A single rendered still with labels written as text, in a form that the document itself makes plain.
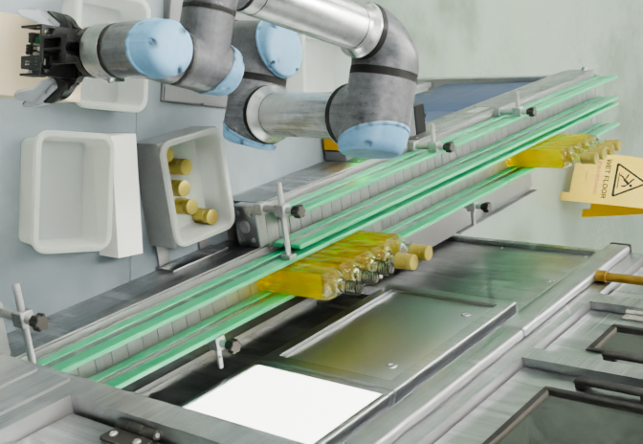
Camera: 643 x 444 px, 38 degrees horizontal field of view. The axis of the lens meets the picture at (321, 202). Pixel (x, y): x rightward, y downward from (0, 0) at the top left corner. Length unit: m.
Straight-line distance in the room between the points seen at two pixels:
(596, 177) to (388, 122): 3.86
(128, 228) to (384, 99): 0.62
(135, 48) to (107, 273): 0.81
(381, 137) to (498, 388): 0.57
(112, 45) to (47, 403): 0.47
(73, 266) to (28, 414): 0.87
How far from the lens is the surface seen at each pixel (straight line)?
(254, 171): 2.22
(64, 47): 1.32
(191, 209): 2.00
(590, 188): 5.34
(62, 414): 1.08
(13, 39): 1.48
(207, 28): 1.30
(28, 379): 1.15
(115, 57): 1.26
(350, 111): 1.57
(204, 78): 1.30
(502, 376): 1.85
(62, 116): 1.87
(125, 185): 1.88
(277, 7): 1.39
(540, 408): 1.76
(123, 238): 1.89
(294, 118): 1.75
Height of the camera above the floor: 2.28
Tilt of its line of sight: 39 degrees down
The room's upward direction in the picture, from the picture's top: 95 degrees clockwise
